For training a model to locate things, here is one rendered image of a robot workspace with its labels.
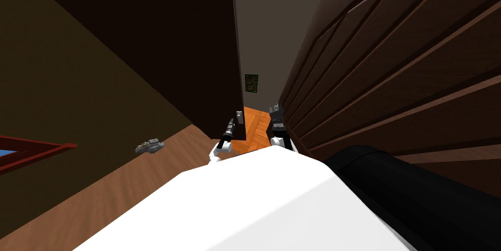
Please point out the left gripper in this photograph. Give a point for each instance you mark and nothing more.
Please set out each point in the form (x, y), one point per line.
(229, 127)

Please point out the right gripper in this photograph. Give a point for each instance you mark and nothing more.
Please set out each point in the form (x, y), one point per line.
(276, 117)

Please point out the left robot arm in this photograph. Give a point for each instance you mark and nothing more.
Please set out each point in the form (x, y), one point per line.
(220, 150)

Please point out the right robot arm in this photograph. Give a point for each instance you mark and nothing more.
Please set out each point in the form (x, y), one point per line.
(411, 204)

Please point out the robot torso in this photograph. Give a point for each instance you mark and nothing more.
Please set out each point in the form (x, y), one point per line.
(250, 204)

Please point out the small grey lumpy object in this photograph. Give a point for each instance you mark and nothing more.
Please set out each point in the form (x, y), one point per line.
(150, 146)

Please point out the dark brown door leaf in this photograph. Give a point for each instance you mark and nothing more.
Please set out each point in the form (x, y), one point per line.
(164, 47)

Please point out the brown panelled door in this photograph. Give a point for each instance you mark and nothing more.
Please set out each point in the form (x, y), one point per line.
(399, 71)

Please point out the red framed window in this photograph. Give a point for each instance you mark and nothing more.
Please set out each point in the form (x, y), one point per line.
(27, 150)

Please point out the green picture on wall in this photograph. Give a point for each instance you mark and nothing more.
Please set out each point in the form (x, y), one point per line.
(251, 83)

